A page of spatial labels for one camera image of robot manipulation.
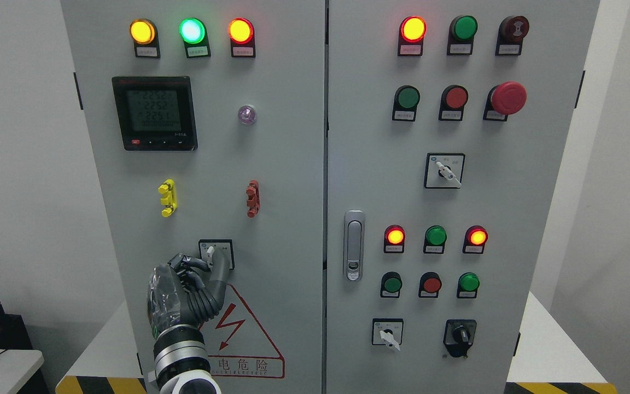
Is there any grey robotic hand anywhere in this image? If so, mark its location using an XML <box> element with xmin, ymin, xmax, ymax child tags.
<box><xmin>147</xmin><ymin>250</ymin><xmax>231</xmax><ymax>339</ymax></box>

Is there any white rotary switch door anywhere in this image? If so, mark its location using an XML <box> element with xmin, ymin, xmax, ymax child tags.
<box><xmin>198</xmin><ymin>239</ymin><xmax>235</xmax><ymax>271</ymax></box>

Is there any red electrical danger warning sticker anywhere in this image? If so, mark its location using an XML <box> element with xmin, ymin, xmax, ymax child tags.
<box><xmin>200</xmin><ymin>285</ymin><xmax>285</xmax><ymax>379</ymax></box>

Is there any grey left cabinet door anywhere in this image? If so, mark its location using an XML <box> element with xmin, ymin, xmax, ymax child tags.
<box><xmin>61</xmin><ymin>1</ymin><xmax>325</xmax><ymax>393</ymax></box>

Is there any grey cabinet door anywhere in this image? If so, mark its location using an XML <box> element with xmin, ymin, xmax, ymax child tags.
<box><xmin>324</xmin><ymin>1</ymin><xmax>600</xmax><ymax>393</ymax></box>
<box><xmin>61</xmin><ymin>1</ymin><xmax>325</xmax><ymax>393</ymax></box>

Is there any black digital power meter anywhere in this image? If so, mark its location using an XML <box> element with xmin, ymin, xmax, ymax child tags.
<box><xmin>112</xmin><ymin>76</ymin><xmax>199</xmax><ymax>150</ymax></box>

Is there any small clear light bulb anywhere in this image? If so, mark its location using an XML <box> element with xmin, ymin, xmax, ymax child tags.
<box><xmin>237</xmin><ymin>105</ymin><xmax>257</xmax><ymax>125</ymax></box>

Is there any white side table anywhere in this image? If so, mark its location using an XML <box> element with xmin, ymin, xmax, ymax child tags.
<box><xmin>0</xmin><ymin>350</ymin><xmax>44</xmax><ymax>393</ymax></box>

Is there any green push button lower left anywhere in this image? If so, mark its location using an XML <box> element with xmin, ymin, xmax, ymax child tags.
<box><xmin>380</xmin><ymin>271</ymin><xmax>403</xmax><ymax>298</ymax></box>

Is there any green push button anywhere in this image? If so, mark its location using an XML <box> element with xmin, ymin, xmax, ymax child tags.
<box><xmin>457</xmin><ymin>272</ymin><xmax>480</xmax><ymax>299</ymax></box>
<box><xmin>380</xmin><ymin>271</ymin><xmax>403</xmax><ymax>298</ymax></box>
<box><xmin>392</xmin><ymin>85</ymin><xmax>420</xmax><ymax>122</ymax></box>

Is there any red lit indicator middle left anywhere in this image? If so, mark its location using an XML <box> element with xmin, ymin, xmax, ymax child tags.
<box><xmin>383</xmin><ymin>224</ymin><xmax>405</xmax><ymax>254</ymax></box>

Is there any red lit indicator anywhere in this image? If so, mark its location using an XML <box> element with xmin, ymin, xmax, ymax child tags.
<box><xmin>397</xmin><ymin>15</ymin><xmax>427</xmax><ymax>57</ymax></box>
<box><xmin>462</xmin><ymin>225</ymin><xmax>488</xmax><ymax>254</ymax></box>
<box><xmin>383</xmin><ymin>224</ymin><xmax>405</xmax><ymax>254</ymax></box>

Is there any red push button lower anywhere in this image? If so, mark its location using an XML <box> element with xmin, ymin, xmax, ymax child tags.
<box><xmin>418</xmin><ymin>272</ymin><xmax>442</xmax><ymax>298</ymax></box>

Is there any red push button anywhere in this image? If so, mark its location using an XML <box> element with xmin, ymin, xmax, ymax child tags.
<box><xmin>438</xmin><ymin>85</ymin><xmax>469</xmax><ymax>121</ymax></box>
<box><xmin>418</xmin><ymin>272</ymin><xmax>442</xmax><ymax>298</ymax></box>

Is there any green indicator middle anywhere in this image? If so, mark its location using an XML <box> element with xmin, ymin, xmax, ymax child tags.
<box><xmin>423</xmin><ymin>225</ymin><xmax>447</xmax><ymax>254</ymax></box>

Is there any green indicator light top left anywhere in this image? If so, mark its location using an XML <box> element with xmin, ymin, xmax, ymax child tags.
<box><xmin>178</xmin><ymin>18</ymin><xmax>212</xmax><ymax>59</ymax></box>

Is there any yellow indicator light top left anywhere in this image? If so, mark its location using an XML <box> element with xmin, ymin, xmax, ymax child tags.
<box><xmin>129</xmin><ymin>19</ymin><xmax>161</xmax><ymax>59</ymax></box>

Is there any red indicator light top left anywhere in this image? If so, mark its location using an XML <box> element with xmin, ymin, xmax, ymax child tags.
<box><xmin>228</xmin><ymin>18</ymin><xmax>256</xmax><ymax>58</ymax></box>

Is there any green push button lower right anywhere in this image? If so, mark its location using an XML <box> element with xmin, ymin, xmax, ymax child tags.
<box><xmin>457</xmin><ymin>272</ymin><xmax>480</xmax><ymax>299</ymax></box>

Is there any green push button upper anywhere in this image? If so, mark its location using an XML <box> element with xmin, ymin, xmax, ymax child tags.
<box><xmin>392</xmin><ymin>85</ymin><xmax>420</xmax><ymax>122</ymax></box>

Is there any red lit indicator middle right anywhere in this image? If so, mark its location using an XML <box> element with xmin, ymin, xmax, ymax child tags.
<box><xmin>462</xmin><ymin>225</ymin><xmax>488</xmax><ymax>254</ymax></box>

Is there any grey right cabinet door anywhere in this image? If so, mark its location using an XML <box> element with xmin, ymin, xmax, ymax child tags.
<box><xmin>324</xmin><ymin>1</ymin><xmax>600</xmax><ymax>393</ymax></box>

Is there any red push button upper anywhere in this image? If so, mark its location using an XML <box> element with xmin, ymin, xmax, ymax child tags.
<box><xmin>438</xmin><ymin>85</ymin><xmax>469</xmax><ymax>121</ymax></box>

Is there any red lit indicator top right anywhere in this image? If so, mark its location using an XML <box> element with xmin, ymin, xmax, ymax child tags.
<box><xmin>397</xmin><ymin>15</ymin><xmax>427</xmax><ymax>57</ymax></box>

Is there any white platform with hazard stripes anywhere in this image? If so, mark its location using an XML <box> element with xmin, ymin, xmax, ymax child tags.
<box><xmin>55</xmin><ymin>294</ymin><xmax>617</xmax><ymax>393</ymax></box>

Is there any red emergency stop mushroom button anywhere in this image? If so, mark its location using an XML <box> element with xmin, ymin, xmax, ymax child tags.
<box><xmin>483</xmin><ymin>82</ymin><xmax>527</xmax><ymax>122</ymax></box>

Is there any green indicator top right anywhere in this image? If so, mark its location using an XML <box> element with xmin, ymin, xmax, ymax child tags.
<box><xmin>447</xmin><ymin>15</ymin><xmax>478</xmax><ymax>56</ymax></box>

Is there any dark red buzzer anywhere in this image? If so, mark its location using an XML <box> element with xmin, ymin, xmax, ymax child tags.
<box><xmin>495</xmin><ymin>15</ymin><xmax>530</xmax><ymax>56</ymax></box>

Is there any silver door latch handle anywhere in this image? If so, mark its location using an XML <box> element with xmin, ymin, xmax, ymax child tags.
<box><xmin>343</xmin><ymin>210</ymin><xmax>365</xmax><ymax>281</ymax></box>

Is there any white rotary switch lower right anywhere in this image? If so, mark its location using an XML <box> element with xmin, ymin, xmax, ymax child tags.
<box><xmin>371</xmin><ymin>318</ymin><xmax>404</xmax><ymax>352</ymax></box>

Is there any white rotary switch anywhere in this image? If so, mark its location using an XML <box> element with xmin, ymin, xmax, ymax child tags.
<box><xmin>371</xmin><ymin>318</ymin><xmax>404</xmax><ymax>352</ymax></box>
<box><xmin>423</xmin><ymin>153</ymin><xmax>465</xmax><ymax>189</ymax></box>

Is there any black selector knob switch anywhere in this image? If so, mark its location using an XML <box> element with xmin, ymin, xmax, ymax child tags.
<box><xmin>442</xmin><ymin>319</ymin><xmax>477</xmax><ymax>357</ymax></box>

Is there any white rotary switch upper right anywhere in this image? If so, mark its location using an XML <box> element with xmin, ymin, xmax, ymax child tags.
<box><xmin>423</xmin><ymin>153</ymin><xmax>465</xmax><ymax>189</ymax></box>

